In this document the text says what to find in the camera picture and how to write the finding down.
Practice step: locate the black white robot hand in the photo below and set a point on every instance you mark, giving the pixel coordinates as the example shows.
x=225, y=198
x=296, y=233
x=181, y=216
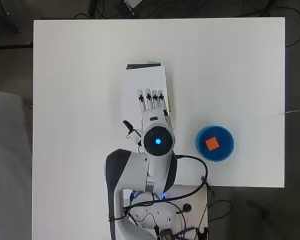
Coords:
x=155, y=116

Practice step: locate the black round plug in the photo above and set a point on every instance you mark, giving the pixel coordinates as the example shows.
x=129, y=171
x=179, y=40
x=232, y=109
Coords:
x=187, y=207

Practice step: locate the blue round tub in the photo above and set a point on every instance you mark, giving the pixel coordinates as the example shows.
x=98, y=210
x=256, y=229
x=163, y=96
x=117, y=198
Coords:
x=215, y=143

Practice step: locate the black rod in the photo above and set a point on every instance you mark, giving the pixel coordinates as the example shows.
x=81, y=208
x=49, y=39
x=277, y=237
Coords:
x=208, y=186

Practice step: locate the orange cube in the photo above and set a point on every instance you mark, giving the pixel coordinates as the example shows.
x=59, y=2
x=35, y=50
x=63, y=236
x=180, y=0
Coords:
x=212, y=143

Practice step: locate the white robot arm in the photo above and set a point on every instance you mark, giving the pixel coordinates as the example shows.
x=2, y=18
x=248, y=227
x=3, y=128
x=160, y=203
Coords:
x=160, y=166

